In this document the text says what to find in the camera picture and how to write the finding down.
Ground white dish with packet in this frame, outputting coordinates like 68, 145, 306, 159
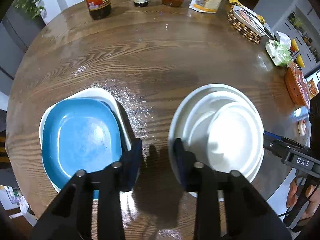
233, 5, 266, 36

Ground person's right hand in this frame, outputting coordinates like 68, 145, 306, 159
286, 178, 318, 221

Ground grey refrigerator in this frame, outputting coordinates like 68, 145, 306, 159
1, 7, 46, 80

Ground medium white round bowl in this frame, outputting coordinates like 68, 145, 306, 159
182, 91, 264, 181

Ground green potted plant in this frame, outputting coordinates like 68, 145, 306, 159
12, 0, 46, 20

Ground orange snack package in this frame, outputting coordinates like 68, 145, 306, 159
285, 61, 310, 109

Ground square blue patterned plate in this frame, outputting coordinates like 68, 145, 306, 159
39, 87, 132, 193

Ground small white round bowl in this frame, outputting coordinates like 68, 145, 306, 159
207, 102, 263, 176

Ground green vegetable bag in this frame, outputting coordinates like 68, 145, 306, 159
265, 31, 292, 67

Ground wooden bead trivet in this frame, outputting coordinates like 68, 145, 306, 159
227, 7, 262, 44

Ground blue ceramic bowl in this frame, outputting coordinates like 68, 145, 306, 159
42, 98, 123, 189

